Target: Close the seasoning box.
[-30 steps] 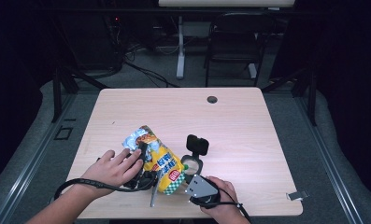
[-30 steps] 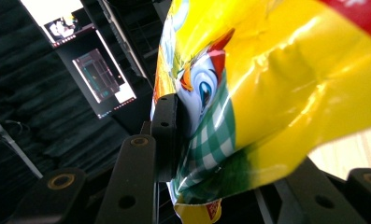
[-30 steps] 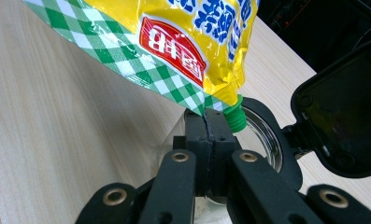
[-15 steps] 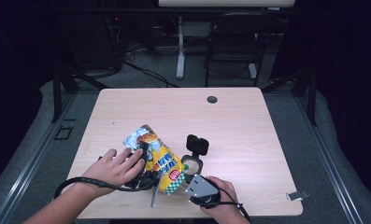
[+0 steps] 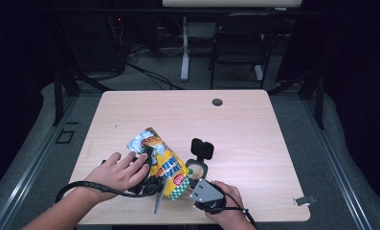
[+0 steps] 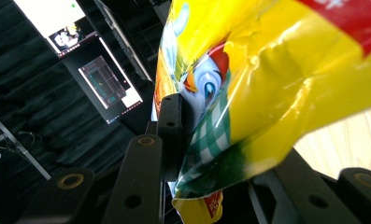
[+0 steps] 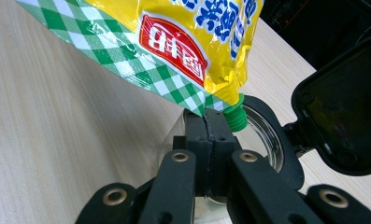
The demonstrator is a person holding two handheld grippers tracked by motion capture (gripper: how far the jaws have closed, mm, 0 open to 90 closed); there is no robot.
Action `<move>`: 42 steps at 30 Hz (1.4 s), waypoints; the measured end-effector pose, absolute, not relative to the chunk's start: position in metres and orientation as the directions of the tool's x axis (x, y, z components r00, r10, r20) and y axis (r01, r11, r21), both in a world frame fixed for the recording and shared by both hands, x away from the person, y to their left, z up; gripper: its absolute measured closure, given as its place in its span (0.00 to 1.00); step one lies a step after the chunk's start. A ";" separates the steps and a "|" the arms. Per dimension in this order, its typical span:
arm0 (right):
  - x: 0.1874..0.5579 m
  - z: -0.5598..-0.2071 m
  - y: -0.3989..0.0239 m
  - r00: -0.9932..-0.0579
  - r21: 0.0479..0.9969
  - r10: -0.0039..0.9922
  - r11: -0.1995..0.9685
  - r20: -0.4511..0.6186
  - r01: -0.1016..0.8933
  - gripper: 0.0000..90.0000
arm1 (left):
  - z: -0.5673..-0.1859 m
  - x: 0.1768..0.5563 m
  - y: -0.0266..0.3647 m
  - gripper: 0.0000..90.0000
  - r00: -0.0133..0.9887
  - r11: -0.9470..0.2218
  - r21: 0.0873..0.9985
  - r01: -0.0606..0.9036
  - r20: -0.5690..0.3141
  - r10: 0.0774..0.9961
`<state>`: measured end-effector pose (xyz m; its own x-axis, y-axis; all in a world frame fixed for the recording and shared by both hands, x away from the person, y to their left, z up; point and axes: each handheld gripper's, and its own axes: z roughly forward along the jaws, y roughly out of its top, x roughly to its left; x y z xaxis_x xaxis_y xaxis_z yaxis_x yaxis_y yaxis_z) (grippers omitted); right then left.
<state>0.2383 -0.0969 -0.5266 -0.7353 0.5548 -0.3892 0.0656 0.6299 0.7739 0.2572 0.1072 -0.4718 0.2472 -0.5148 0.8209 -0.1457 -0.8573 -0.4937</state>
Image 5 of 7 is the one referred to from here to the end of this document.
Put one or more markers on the white desk with metal legs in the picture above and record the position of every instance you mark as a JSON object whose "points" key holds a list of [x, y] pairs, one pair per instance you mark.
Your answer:
{"points": [[185, 51]]}

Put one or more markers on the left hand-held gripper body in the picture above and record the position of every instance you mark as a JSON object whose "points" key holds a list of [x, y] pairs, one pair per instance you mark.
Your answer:
{"points": [[152, 185]]}

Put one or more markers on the person's left hand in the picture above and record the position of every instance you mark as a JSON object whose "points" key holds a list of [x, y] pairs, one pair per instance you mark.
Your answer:
{"points": [[117, 175]]}

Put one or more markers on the black folding chair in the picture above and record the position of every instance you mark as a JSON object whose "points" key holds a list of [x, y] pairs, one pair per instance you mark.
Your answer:
{"points": [[241, 35]]}

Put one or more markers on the black metal stand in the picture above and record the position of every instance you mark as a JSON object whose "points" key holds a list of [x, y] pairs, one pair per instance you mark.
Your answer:
{"points": [[320, 102], [58, 96]]}

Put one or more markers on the yellow seasoning pouch green cap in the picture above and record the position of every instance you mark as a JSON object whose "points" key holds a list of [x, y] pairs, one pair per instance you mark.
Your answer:
{"points": [[170, 166]]}

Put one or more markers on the grey tape piece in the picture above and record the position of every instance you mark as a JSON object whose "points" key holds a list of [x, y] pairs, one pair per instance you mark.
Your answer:
{"points": [[304, 201]]}

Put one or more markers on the aluminium floor rail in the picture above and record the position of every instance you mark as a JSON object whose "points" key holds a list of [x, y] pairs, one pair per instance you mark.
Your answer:
{"points": [[337, 166], [34, 163]]}

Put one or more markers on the person's right hand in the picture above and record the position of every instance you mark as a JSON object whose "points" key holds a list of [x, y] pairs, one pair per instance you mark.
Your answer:
{"points": [[234, 201]]}

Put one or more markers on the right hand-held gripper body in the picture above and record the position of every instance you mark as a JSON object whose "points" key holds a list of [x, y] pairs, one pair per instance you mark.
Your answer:
{"points": [[206, 191]]}

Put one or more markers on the dark cabinet with red light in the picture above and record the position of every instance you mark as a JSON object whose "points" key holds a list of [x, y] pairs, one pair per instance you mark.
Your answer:
{"points": [[95, 41]]}

